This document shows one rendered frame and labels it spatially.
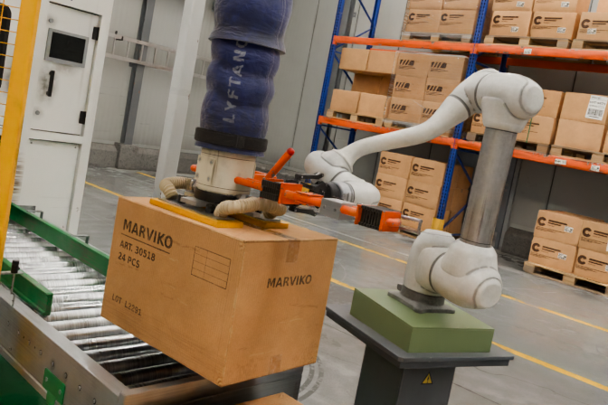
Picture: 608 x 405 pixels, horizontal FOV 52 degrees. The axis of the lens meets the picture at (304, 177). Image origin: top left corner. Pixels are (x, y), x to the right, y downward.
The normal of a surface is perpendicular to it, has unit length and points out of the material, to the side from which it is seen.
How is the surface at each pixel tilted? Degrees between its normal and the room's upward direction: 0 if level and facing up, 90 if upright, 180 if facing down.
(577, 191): 90
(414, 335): 90
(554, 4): 92
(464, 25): 90
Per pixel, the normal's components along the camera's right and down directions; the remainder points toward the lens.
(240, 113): 0.18, -0.17
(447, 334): 0.45, 0.16
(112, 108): 0.73, 0.16
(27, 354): -0.69, -0.07
